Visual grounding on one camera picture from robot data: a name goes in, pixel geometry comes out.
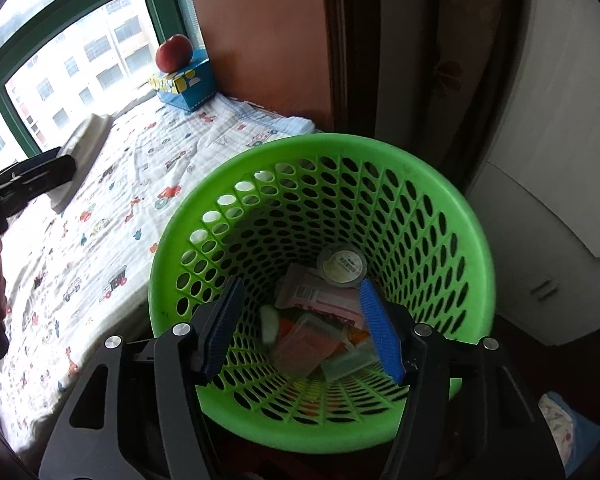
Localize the pink snack wrapper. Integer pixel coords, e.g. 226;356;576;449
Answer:
275;263;365;330

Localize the round plastic lidded cup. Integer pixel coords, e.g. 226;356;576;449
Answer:
317;243;367;288

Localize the green window frame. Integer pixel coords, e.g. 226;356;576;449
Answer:
0;0;204;170

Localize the red apple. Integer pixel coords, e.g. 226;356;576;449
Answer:
155;34;193;73

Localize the clear rectangular plastic container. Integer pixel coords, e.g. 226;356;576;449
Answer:
273;313;379;382

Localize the blue yellow tissue box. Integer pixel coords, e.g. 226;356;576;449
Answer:
148;49;216;112

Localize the white cabinet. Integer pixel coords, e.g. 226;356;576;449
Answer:
469;0;600;346

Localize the cartoon print bed blanket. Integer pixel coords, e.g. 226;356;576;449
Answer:
0;96;315;456

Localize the orange red snack wrapper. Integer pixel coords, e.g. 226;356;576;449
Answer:
273;312;366;365

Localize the green plastic waste basket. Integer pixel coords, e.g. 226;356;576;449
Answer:
148;133;495;454

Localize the brown wooden wardrobe panel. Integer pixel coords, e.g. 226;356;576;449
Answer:
193;0;347;131

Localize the blue white cloth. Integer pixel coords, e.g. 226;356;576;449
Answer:
538;391;600;479

